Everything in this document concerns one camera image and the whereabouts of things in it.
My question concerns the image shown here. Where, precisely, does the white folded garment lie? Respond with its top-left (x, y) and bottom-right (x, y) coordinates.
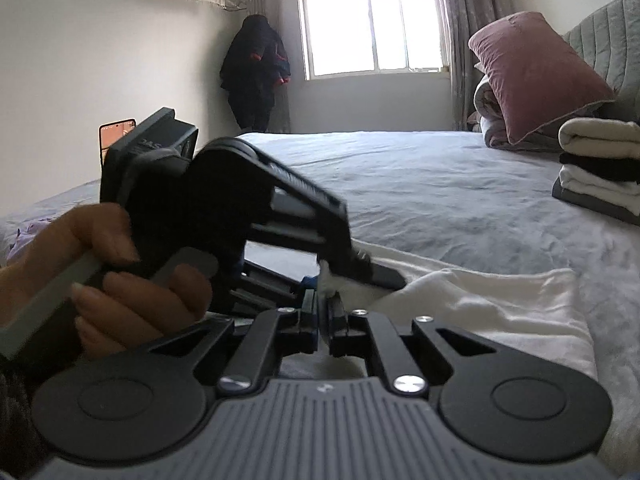
top-left (557, 165), bottom-right (640, 198)

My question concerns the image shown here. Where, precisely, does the person's left hand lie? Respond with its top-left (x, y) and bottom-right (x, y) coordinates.
top-left (0, 203), bottom-right (213, 361)

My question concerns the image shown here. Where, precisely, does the pink pillow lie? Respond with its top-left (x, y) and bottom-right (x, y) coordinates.
top-left (467, 11), bottom-right (616, 147)

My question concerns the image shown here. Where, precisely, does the black folded garment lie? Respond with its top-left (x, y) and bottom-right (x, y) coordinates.
top-left (559, 151), bottom-right (640, 183)

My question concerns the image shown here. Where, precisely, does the lilac cloth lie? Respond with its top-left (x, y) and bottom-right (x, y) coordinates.
top-left (5, 217), bottom-right (58, 266)

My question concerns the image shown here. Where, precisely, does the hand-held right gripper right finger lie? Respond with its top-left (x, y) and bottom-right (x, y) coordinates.
top-left (326, 295), bottom-right (493, 394)

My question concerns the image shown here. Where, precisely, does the white garment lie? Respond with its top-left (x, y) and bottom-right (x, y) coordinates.
top-left (280, 245), bottom-right (601, 396)
top-left (557, 165), bottom-right (640, 198)

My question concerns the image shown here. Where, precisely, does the grey padded headboard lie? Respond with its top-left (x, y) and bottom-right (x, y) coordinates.
top-left (562, 0), bottom-right (640, 126)

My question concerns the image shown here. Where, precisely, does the bed with grey sheet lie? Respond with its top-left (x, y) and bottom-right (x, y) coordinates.
top-left (0, 130), bottom-right (640, 480)

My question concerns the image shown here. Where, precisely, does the person's dark clothing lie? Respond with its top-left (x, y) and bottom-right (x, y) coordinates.
top-left (0, 355), bottom-right (43, 478)

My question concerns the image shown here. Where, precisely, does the bright window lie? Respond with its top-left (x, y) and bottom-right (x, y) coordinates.
top-left (296, 0), bottom-right (453, 81)

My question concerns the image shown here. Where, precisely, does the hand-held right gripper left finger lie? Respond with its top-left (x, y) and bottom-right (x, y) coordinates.
top-left (150, 291), bottom-right (322, 394)

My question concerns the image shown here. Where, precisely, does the dark hanging jacket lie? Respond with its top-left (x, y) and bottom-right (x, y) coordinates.
top-left (220, 14), bottom-right (292, 131)

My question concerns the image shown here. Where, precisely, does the folded pale quilt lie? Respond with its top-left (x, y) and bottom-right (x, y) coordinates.
top-left (470, 62), bottom-right (563, 153)

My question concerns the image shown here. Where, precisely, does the grey folded garment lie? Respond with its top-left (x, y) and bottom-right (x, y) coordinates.
top-left (551, 180), bottom-right (640, 226)

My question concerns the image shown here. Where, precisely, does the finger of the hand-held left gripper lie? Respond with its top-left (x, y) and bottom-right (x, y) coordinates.
top-left (249, 149), bottom-right (407, 292)
top-left (240, 259), bottom-right (321, 319)

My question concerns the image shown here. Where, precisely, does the cream folded garment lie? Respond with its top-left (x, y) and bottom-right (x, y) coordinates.
top-left (557, 118), bottom-right (640, 158)

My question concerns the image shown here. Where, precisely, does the smartphone with lit screen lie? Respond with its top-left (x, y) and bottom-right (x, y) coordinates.
top-left (98, 118), bottom-right (137, 166)

